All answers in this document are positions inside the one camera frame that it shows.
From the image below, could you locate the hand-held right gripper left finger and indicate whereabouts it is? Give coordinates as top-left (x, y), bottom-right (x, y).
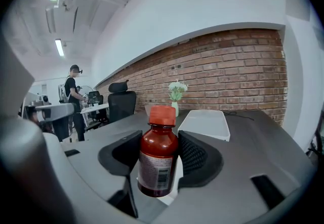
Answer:
top-left (98, 130), bottom-right (143, 219)

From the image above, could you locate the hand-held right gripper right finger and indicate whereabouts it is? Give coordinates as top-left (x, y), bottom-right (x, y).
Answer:
top-left (177, 130), bottom-right (224, 191)

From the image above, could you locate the white box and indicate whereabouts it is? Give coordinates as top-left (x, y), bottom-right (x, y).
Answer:
top-left (177, 109), bottom-right (231, 142)

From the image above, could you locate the small brown bottle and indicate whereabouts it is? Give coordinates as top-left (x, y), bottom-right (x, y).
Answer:
top-left (137, 105), bottom-right (179, 198)

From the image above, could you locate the white table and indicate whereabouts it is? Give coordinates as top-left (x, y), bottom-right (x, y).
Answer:
top-left (80, 103), bottom-right (110, 127)

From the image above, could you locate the black office chair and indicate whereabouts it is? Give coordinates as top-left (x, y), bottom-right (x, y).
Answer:
top-left (85, 80), bottom-right (137, 131)

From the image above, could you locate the black mesh chair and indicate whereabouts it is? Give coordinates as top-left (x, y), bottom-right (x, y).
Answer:
top-left (87, 90), bottom-right (104, 107)

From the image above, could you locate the green vase with white flowers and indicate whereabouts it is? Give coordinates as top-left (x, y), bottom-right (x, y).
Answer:
top-left (168, 80), bottom-right (189, 118)

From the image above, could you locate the black cable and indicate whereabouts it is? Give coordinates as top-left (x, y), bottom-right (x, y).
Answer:
top-left (222, 110), bottom-right (255, 121)

